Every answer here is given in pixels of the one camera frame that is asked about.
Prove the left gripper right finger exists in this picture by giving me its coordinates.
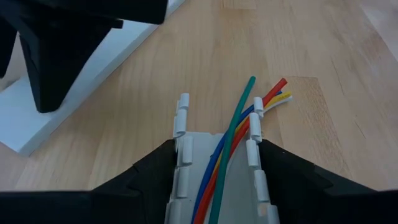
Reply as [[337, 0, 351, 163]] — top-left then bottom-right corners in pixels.
[[259, 139, 398, 224]]

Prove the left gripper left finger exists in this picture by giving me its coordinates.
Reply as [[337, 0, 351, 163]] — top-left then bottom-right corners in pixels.
[[0, 139, 178, 224]]

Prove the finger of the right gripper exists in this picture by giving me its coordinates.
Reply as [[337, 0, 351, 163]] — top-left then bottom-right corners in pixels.
[[0, 18, 17, 78], [19, 21, 124, 114]]

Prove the white duct cover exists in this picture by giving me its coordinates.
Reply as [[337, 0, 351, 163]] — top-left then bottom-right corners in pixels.
[[0, 0, 187, 157]]

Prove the white slotted cable duct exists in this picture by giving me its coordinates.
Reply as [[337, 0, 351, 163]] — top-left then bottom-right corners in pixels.
[[164, 92, 280, 224]]

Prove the bundle of coloured cables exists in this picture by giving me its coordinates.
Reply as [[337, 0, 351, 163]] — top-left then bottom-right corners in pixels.
[[208, 75, 257, 224], [192, 77, 289, 224]]

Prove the yellow cable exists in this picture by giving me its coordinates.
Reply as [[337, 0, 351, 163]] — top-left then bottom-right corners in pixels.
[[214, 90, 293, 175]]

